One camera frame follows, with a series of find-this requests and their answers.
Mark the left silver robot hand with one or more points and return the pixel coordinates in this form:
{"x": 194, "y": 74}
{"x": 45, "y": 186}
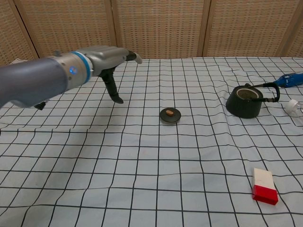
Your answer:
{"x": 104, "y": 58}

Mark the black lid with brown knob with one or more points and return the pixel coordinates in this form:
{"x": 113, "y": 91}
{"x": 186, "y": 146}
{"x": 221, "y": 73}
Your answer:
{"x": 171, "y": 118}

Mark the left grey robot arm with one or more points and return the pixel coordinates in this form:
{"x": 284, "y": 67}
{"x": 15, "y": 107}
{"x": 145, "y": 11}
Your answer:
{"x": 35, "y": 78}

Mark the black cast iron teapot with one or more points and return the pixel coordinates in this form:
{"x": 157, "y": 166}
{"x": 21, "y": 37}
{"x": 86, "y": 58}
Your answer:
{"x": 243, "y": 107}

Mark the woven bamboo folding screen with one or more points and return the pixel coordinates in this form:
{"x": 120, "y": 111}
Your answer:
{"x": 165, "y": 26}

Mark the blue checkered tablecloth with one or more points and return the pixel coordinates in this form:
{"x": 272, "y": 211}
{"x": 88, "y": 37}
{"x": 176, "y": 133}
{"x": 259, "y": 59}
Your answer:
{"x": 151, "y": 165}

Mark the clear plastic bottle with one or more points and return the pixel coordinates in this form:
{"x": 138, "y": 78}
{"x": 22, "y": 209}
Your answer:
{"x": 293, "y": 107}

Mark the red and white box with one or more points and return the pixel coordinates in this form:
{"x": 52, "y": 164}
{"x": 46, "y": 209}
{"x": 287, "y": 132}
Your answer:
{"x": 264, "y": 186}

